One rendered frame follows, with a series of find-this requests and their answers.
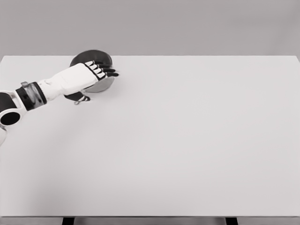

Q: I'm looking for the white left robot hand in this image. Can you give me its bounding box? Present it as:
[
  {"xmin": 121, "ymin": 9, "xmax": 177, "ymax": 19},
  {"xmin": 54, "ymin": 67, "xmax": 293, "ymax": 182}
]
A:
[{"xmin": 55, "ymin": 60, "xmax": 121, "ymax": 105}]

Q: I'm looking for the dark grey pot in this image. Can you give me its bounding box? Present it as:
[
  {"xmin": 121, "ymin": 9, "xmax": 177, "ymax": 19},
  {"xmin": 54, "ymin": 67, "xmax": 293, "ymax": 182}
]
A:
[{"xmin": 70, "ymin": 49, "xmax": 116, "ymax": 93}]

